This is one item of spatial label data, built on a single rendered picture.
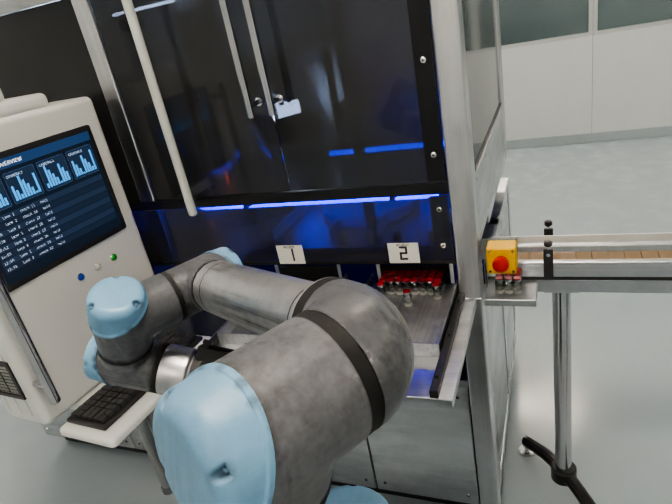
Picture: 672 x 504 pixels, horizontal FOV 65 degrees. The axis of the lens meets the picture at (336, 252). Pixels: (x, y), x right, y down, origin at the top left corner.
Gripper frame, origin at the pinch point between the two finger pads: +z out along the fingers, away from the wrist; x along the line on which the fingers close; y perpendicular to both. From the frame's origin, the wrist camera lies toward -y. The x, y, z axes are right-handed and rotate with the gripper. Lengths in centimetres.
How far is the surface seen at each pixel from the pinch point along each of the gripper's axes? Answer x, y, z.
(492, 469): 79, -47, 58
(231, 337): 61, -15, -26
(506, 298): 62, 10, 43
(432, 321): 57, 2, 24
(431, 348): 42.4, -0.6, 22.7
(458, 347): 45, 0, 29
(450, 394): 29.8, -5.3, 26.0
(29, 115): 58, 33, -84
